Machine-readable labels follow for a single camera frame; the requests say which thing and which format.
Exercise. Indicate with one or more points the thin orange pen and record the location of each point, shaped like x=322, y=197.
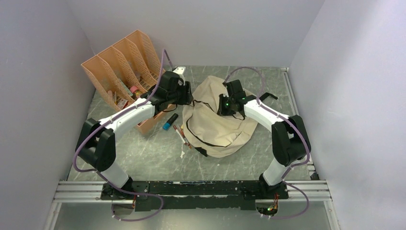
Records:
x=187, y=143

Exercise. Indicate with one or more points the red small box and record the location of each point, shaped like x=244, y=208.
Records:
x=122, y=103

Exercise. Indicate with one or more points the orange plastic file organizer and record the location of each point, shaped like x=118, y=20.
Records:
x=133, y=59

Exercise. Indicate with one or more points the green white card pack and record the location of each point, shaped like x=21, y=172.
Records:
x=125, y=88

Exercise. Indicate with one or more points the pink-capped glitter bottle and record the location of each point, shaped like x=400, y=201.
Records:
x=136, y=92

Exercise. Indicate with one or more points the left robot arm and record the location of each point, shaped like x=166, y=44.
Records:
x=97, y=141

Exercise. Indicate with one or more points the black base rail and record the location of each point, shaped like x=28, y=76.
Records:
x=196, y=194

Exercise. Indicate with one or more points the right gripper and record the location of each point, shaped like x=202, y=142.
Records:
x=221, y=111

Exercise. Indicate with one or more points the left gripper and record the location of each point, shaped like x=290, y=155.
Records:
x=187, y=97

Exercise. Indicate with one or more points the black blue marker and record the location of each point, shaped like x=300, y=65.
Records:
x=170, y=121

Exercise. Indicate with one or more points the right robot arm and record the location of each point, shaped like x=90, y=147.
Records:
x=290, y=142

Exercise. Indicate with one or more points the white red-capped marker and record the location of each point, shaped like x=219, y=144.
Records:
x=180, y=135

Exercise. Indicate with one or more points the beige canvas backpack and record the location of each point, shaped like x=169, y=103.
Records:
x=211, y=134

